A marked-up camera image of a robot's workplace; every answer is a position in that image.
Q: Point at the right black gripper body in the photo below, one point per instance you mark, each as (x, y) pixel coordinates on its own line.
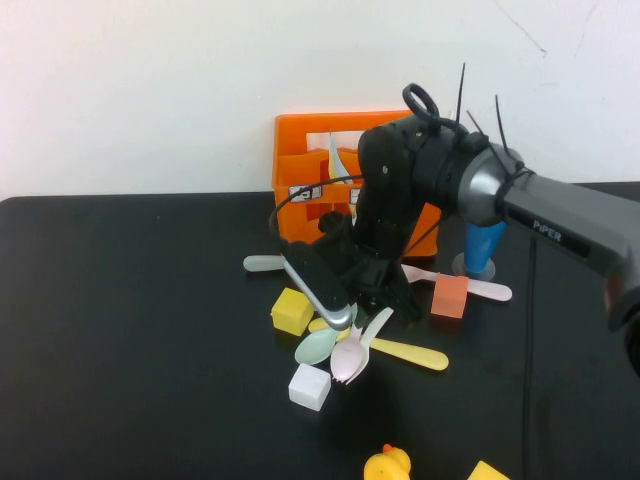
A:
(380, 260)

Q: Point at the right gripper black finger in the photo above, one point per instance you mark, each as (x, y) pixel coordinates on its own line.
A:
(410, 300)
(365, 312)

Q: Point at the pink plastic spoon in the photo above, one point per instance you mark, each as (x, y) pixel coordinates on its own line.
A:
(345, 357)

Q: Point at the green plastic spoon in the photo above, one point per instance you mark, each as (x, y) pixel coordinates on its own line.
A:
(312, 347)

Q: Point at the right grey black robot arm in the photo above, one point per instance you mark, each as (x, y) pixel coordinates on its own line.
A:
(550, 220)

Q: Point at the light blue plastic cutlery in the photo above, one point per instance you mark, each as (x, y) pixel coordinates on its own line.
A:
(334, 150)

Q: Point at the orange plastic cutlery holder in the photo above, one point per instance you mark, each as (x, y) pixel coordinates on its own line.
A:
(300, 150)

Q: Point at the white plastic fork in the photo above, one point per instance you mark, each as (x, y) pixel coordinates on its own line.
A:
(380, 320)

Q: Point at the orange cube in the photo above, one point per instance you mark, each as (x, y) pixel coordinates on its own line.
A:
(448, 297)

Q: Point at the yellow plastic spoon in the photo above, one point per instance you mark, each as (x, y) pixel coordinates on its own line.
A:
(415, 355)

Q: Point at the white paper character label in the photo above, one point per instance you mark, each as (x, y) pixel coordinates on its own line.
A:
(355, 196)
(300, 196)

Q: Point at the yellow cube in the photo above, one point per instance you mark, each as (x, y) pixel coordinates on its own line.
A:
(290, 312)

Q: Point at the clear round cup base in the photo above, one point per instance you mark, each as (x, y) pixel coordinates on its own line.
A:
(487, 272)

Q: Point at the pink plastic fork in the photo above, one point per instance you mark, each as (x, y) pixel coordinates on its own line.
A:
(492, 291)

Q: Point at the blue paper cone cup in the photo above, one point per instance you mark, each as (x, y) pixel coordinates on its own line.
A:
(480, 250)

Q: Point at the white cube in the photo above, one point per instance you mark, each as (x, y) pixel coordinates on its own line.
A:
(308, 387)

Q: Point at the grey-green plastic fork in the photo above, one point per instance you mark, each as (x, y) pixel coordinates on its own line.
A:
(262, 263)

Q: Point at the yellow rubber duck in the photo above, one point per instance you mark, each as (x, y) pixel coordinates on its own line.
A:
(382, 467)

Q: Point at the white plastic knife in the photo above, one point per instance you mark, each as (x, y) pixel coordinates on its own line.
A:
(451, 114)

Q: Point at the yellow foam block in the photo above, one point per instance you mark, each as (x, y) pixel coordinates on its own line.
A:
(485, 472)

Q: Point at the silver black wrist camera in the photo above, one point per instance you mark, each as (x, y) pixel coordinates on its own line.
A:
(320, 280)

